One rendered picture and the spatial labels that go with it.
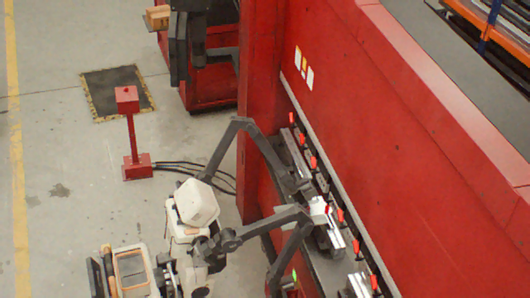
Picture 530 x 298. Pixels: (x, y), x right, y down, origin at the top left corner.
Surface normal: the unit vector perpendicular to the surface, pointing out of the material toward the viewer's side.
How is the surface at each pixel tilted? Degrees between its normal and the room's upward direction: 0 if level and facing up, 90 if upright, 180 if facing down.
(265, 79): 90
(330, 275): 0
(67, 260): 0
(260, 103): 90
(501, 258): 90
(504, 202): 90
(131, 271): 0
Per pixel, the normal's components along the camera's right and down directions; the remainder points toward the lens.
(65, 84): 0.05, -0.76
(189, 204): -0.66, -0.38
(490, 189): -0.96, 0.14
